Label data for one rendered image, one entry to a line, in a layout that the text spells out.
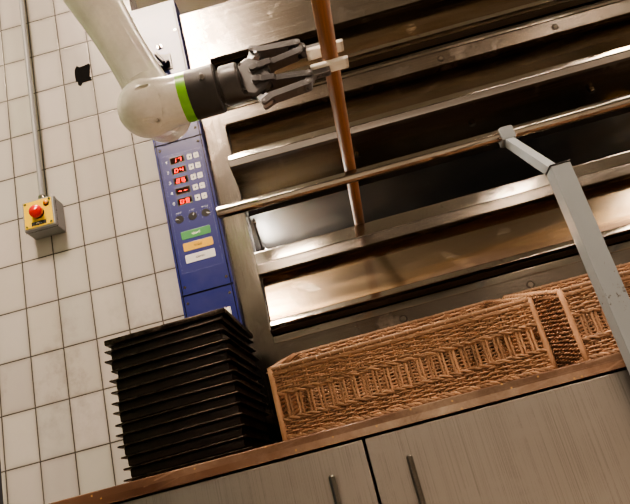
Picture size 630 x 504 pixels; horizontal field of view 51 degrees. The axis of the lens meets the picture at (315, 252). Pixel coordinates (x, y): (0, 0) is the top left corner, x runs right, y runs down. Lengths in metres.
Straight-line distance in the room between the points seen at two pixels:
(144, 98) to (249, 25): 1.17
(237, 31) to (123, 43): 0.99
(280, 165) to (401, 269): 0.46
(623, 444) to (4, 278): 1.74
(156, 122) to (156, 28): 1.19
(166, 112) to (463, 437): 0.80
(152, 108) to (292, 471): 0.70
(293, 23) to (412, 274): 0.96
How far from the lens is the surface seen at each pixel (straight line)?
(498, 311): 1.38
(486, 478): 1.29
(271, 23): 2.37
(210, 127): 2.19
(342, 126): 1.46
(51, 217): 2.15
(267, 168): 1.96
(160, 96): 1.25
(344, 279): 1.92
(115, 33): 1.43
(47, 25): 2.65
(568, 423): 1.32
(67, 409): 2.04
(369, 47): 2.25
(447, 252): 1.94
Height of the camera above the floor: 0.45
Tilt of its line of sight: 21 degrees up
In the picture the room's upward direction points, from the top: 15 degrees counter-clockwise
